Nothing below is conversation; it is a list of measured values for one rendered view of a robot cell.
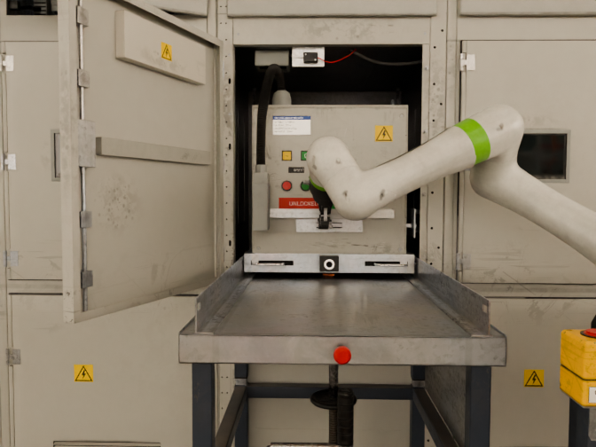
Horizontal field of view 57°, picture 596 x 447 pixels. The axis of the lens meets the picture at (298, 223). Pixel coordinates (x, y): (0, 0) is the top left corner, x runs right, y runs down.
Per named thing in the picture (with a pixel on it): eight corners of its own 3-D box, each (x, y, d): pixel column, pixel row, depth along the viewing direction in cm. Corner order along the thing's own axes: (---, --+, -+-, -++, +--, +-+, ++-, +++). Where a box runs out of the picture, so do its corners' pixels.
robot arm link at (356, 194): (442, 142, 147) (452, 115, 137) (468, 176, 142) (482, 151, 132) (322, 199, 139) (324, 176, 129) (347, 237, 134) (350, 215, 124)
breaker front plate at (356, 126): (405, 259, 175) (407, 106, 172) (253, 258, 176) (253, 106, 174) (404, 258, 176) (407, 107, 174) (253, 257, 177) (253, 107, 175)
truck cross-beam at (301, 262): (414, 273, 175) (414, 254, 175) (244, 271, 176) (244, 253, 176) (411, 270, 180) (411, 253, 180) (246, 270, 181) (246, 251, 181)
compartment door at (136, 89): (50, 321, 119) (43, -33, 115) (207, 279, 177) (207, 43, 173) (74, 324, 116) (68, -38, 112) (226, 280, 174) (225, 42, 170)
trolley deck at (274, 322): (506, 366, 104) (506, 335, 104) (178, 363, 106) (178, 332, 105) (429, 299, 172) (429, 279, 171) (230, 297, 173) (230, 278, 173)
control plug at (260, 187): (268, 231, 165) (268, 172, 164) (252, 231, 165) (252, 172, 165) (270, 229, 173) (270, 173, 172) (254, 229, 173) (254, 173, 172)
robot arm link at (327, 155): (337, 120, 136) (298, 137, 134) (364, 157, 131) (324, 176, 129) (334, 152, 149) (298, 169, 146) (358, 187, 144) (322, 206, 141)
